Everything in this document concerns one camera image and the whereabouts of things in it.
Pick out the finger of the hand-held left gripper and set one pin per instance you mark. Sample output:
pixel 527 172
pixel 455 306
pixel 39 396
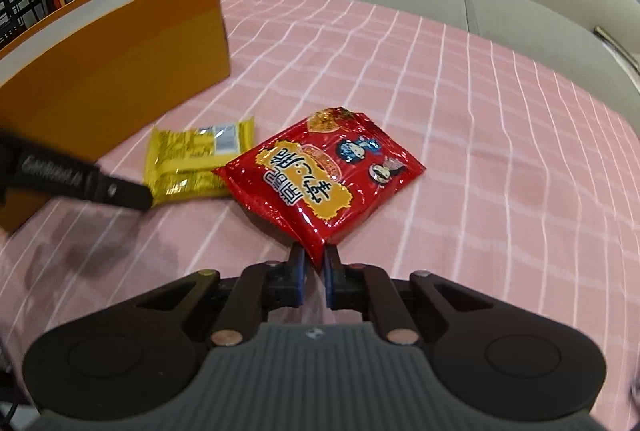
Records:
pixel 125 193

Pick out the pink checked tablecloth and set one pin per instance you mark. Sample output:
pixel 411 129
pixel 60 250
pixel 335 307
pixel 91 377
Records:
pixel 500 161

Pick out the orange cardboard box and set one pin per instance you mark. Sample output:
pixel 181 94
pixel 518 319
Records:
pixel 115 76

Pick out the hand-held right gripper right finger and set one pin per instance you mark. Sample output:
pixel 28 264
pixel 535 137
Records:
pixel 330 278

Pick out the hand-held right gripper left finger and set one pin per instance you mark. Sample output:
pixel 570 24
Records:
pixel 298 276

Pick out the black chair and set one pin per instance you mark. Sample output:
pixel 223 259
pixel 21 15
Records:
pixel 12 16

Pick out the magazines on sofa arm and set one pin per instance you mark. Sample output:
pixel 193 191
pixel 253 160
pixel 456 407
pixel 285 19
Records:
pixel 617 51

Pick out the yellow snack packet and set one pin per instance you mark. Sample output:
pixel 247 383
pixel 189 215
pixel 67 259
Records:
pixel 190 161

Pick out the red snack packet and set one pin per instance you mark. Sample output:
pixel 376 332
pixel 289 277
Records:
pixel 310 181

